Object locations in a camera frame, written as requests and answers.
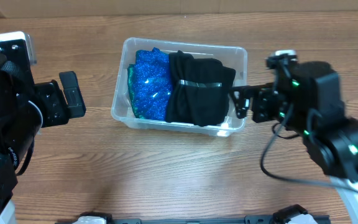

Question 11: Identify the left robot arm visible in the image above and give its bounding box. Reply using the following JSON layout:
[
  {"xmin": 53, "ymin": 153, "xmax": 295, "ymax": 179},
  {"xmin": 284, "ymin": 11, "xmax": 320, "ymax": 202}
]
[{"xmin": 0, "ymin": 39, "xmax": 86, "ymax": 215}]

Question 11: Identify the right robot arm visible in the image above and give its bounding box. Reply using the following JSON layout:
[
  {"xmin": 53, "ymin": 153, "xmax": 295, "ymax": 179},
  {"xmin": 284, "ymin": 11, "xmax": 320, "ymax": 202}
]
[{"xmin": 230, "ymin": 55, "xmax": 358, "ymax": 223}]

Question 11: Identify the blue sequin fabric bundle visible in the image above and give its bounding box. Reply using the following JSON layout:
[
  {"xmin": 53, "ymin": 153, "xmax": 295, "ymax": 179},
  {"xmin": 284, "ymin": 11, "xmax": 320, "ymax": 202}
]
[{"xmin": 127, "ymin": 48, "xmax": 173, "ymax": 121}]

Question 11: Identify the large black garment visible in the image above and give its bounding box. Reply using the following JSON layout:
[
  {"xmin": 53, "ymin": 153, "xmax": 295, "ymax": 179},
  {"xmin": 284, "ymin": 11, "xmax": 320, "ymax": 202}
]
[{"xmin": 165, "ymin": 50, "xmax": 236, "ymax": 126}]

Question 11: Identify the clear plastic storage bin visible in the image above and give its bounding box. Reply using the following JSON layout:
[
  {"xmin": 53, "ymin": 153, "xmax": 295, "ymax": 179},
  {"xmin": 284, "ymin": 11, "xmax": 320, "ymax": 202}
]
[{"xmin": 111, "ymin": 37, "xmax": 248, "ymax": 137}]

